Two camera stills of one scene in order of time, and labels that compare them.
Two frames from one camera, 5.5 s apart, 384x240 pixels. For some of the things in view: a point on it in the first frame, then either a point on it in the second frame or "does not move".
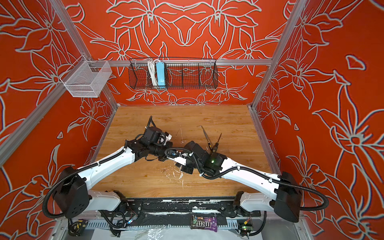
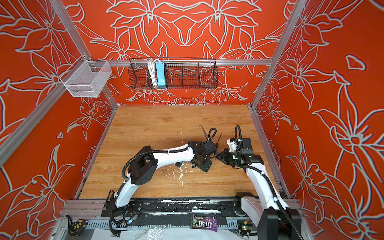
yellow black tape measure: x=77 y=228 does not move
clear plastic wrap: x=154 y=232 does not move
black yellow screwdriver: x=216 y=144 does not move
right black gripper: x=184 y=169 to x=225 y=158
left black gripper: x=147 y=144 to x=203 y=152
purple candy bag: x=204 y=223 does not move
